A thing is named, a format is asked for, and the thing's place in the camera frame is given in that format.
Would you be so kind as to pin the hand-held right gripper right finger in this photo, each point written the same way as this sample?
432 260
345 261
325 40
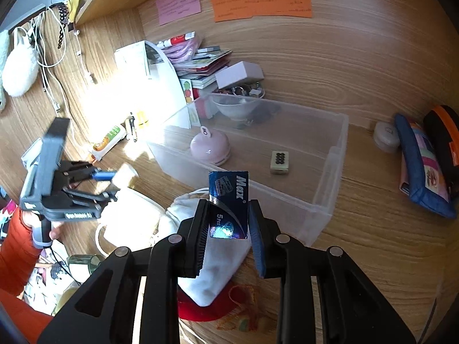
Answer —
257 240

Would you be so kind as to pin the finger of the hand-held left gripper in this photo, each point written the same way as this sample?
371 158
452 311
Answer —
104 176
107 197

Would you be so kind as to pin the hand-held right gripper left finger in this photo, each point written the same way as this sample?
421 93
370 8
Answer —
195 243

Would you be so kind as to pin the cream-coloured small bottle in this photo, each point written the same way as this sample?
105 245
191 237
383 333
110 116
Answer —
125 176

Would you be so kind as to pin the small dark blue box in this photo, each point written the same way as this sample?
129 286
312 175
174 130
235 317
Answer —
229 204

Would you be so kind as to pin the red pouch with gold trim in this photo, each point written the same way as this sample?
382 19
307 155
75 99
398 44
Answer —
193 311

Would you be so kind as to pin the clear plastic storage bin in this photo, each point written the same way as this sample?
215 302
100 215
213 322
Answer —
315 186

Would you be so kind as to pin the person's left forearm orange sleeve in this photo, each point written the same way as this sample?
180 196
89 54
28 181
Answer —
16 258

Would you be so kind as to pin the pink round desktop gadget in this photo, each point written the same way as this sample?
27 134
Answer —
209 147

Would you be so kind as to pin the wooden desktop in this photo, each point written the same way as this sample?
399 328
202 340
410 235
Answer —
358 243

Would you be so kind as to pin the person's left hand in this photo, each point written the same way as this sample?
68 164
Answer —
54 234

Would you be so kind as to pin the white cloth bag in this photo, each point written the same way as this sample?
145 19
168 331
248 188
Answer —
132 218

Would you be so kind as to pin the white tube with green label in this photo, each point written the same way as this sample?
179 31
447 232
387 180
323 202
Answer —
107 141

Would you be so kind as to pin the pens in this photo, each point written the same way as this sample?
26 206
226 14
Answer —
131 127

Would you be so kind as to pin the green glass jar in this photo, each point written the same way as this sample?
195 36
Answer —
84 263

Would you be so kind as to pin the small white dotted tile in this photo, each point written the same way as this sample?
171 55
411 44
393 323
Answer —
279 162

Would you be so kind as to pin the white fluffy plush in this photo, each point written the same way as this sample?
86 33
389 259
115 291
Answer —
19 68

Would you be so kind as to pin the white bowl of trinkets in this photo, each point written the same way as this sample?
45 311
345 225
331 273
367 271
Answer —
236 105

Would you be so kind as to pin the stack of books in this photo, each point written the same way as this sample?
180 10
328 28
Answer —
204 64

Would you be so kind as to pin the white round case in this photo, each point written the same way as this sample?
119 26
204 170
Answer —
385 138

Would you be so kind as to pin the small white box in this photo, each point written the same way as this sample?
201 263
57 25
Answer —
238 73

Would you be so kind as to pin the blue patchwork pencil case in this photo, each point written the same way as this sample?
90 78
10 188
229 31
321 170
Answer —
423 172

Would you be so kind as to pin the pink sticky note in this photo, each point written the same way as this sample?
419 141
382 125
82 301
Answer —
178 4

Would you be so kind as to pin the black and orange case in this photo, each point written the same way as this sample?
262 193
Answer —
443 132

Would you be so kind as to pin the orange sticky note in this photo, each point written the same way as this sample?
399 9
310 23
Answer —
261 7

